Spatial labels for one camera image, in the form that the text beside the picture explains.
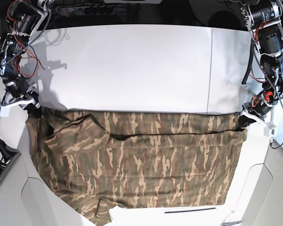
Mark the black power strip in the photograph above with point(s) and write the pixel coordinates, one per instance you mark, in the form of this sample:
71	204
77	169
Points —
85	10

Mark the camouflage T-shirt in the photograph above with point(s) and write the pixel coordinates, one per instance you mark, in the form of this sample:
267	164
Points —
95	161

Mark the gripper left of image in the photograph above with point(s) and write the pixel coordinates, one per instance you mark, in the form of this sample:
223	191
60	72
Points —
22	93

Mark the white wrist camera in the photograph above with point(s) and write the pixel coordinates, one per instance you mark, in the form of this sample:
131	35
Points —
270	130
5	108

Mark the gripper right of image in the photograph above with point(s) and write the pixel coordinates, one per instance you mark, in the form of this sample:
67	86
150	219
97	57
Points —
257	108

